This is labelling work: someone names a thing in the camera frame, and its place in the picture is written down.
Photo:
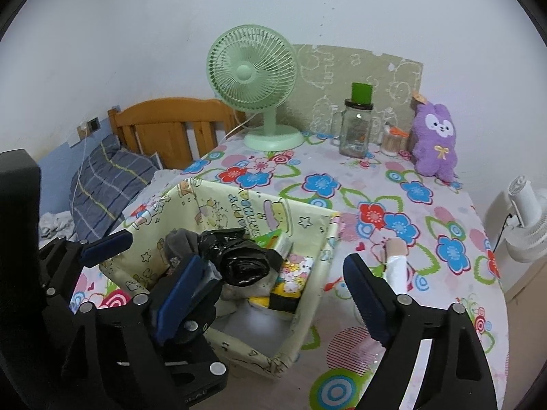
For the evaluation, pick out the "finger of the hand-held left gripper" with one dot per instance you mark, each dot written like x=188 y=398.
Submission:
x=201 y=350
x=107 y=245

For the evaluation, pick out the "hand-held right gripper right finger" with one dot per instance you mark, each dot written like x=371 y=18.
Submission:
x=369 y=303

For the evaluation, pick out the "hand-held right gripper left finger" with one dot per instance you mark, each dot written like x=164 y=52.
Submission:
x=183 y=299

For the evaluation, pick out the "grey sock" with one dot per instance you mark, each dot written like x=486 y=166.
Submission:
x=181 y=247

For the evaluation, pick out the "yellow cartoon-print fabric storage box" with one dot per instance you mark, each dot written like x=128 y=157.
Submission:
x=307 y=290

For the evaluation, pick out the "black plastic bag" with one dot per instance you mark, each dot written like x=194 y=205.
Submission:
x=243 y=260

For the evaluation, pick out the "pink cartoon tissue pack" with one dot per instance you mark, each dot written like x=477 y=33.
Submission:
x=295 y=273

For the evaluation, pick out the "yellow black cloth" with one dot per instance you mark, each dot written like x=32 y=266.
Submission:
x=277 y=301

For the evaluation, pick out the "green packet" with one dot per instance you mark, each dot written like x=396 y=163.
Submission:
x=271 y=239

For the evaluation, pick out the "crumpled white cloth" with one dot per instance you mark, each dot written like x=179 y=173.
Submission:
x=57 y=224

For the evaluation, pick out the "small white bottle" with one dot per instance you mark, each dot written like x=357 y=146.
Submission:
x=395 y=264

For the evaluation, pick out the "white folded towel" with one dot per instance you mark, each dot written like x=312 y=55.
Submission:
x=230 y=303

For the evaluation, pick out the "grey plaid pillow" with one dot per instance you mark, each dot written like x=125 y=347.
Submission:
x=111 y=179

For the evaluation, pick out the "white blanket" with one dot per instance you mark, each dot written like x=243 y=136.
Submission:
x=166 y=176

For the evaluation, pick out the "floral tablecloth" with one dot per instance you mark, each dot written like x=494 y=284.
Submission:
x=427 y=230

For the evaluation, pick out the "white plastic packet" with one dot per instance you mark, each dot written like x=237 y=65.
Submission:
x=285 y=247

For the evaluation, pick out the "wooden bed headboard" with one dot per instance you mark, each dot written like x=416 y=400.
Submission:
x=171 y=124

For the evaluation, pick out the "small glass with orange lid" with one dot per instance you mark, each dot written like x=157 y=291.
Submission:
x=393 y=145

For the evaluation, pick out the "purple plush bunny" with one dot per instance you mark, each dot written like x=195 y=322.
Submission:
x=436 y=145

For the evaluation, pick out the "glass jar mug green lid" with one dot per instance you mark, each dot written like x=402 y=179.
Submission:
x=354 y=132

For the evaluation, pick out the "small orange object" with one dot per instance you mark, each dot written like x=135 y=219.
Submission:
x=399 y=131

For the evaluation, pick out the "white clip fan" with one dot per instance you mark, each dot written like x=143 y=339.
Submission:
x=525 y=222

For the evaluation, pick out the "green desk fan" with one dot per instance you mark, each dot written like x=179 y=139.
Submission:
x=252 y=72

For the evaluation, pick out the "beige cartoon-print board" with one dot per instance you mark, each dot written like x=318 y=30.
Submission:
x=324 y=77

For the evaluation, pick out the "wall socket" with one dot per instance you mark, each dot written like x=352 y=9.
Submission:
x=89 y=127

